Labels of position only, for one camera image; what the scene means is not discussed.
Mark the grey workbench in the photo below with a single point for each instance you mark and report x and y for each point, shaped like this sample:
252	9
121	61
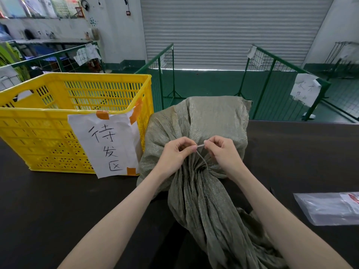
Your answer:
56	41

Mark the small white paper tag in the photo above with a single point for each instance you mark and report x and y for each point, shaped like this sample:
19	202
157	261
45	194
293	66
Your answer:
252	52

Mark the person's right hand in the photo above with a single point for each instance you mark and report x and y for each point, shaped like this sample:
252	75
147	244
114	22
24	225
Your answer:
225	155

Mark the white handwritten paper sheet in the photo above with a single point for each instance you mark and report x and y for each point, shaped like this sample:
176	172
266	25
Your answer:
305	89

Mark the yellow-green safety vest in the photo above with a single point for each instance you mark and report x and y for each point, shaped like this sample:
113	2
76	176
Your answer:
11	57

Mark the person's left forearm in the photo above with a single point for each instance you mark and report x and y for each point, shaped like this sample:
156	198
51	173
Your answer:
120	221

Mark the white handwritten paper sign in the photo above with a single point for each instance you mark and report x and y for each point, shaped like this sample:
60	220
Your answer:
109	145

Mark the person's left hand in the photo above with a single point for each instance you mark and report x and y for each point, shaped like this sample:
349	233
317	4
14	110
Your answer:
174	155

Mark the black wall fan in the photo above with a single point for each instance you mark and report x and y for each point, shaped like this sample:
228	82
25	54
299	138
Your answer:
85	5

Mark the person's right forearm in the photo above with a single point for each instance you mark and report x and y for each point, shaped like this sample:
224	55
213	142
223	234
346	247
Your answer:
280	221

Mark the grey-green woven sack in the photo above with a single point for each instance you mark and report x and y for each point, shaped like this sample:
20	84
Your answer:
213	117

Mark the crumpled white paper sheet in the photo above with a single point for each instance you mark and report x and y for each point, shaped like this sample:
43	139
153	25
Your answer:
87	54

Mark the grey roller shutter door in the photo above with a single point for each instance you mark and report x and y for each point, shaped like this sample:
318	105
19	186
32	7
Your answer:
238	30

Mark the row of wall posters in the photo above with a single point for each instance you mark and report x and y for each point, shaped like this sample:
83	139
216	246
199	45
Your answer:
42	6

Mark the orange tape piece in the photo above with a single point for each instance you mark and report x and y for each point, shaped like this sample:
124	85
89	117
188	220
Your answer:
131	171
136	112
102	115

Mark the yellow plastic crate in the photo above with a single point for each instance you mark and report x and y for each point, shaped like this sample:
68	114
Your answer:
36	137

